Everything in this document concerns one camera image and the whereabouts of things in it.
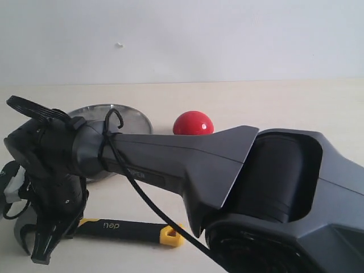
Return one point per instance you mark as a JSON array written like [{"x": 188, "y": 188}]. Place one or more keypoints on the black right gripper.
[{"x": 59, "y": 202}]

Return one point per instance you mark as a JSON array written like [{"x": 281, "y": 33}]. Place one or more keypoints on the yellow black claw hammer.
[{"x": 101, "y": 228}]

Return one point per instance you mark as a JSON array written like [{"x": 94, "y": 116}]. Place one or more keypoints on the round steel plate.
[{"x": 130, "y": 116}]

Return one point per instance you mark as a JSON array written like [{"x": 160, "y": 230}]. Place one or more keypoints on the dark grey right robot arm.
[{"x": 267, "y": 201}]

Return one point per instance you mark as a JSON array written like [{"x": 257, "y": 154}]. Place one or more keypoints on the red dome push button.
[{"x": 193, "y": 123}]

